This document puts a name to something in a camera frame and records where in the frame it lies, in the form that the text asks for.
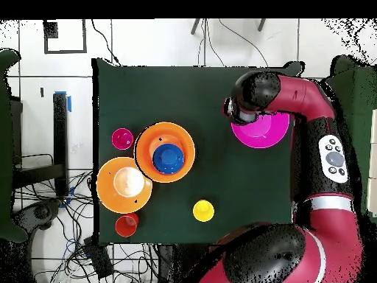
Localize dark blue plastic bowl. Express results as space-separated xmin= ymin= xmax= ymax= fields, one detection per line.
xmin=152 ymin=143 xmax=186 ymax=175

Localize large orange plastic bowl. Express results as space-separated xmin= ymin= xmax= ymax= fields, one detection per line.
xmin=96 ymin=156 xmax=153 ymax=214
xmin=134 ymin=121 xmax=196 ymax=184

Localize crimson plastic cup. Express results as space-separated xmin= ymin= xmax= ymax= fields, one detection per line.
xmin=110 ymin=127 xmax=135 ymax=151

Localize tangle of floor cables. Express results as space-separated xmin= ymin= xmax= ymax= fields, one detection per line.
xmin=14 ymin=170 xmax=160 ymax=283

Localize black chair base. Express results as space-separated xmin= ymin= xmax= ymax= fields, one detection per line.
xmin=14 ymin=200 xmax=61 ymax=234

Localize black power strip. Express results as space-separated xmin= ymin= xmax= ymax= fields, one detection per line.
xmin=82 ymin=235 xmax=115 ymax=280

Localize yellow plastic cup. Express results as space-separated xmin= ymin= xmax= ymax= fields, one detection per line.
xmin=192 ymin=199 xmax=216 ymax=223

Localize green cloth side table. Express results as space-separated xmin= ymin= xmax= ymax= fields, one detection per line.
xmin=0 ymin=48 xmax=29 ymax=244
xmin=322 ymin=55 xmax=377 ymax=219

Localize black metal frame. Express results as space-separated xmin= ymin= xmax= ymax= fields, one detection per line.
xmin=11 ymin=91 xmax=72 ymax=198

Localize camera tripod legs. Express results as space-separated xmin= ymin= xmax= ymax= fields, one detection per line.
xmin=190 ymin=18 xmax=267 ymax=35

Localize large pink plastic bowl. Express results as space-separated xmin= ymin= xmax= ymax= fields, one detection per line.
xmin=230 ymin=112 xmax=291 ymax=149

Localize orange plastic cup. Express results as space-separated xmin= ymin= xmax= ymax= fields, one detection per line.
xmin=114 ymin=212 xmax=140 ymax=238

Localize dark green tablecloth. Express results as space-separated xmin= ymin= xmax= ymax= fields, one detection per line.
xmin=91 ymin=57 xmax=304 ymax=247

